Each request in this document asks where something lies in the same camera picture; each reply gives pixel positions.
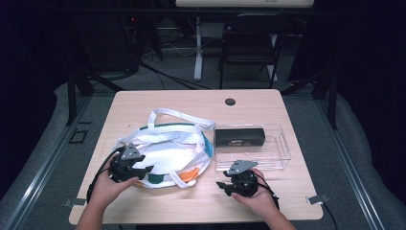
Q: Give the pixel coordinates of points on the white desk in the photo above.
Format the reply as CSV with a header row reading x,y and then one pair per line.
x,y
198,48

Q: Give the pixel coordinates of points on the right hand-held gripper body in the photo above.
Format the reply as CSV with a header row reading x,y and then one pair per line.
x,y
244,183

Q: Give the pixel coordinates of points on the black computer tower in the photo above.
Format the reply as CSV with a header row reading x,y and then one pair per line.
x,y
108,41

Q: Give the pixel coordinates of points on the grey metal table clip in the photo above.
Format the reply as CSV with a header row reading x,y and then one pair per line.
x,y
72,202
317,199

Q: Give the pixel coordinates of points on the aluminium floor rail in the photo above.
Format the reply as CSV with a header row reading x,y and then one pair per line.
x,y
351,172
41,172

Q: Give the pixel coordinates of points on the white green orange tote bag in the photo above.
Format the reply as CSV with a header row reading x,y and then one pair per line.
x,y
172,153

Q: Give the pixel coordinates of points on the black metal stand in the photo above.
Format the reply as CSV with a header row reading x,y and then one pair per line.
x,y
72,96
333,102

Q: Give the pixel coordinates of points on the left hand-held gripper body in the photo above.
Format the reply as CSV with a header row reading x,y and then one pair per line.
x,y
123,167

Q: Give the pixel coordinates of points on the clear plastic box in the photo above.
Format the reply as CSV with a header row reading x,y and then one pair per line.
x,y
255,156

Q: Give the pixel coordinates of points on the person's right hand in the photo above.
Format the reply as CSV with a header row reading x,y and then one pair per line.
x,y
260,201

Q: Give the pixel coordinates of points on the black rectangular case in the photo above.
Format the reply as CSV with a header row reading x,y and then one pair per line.
x,y
239,137

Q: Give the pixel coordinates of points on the person's left hand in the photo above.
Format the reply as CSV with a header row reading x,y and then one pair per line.
x,y
105,191

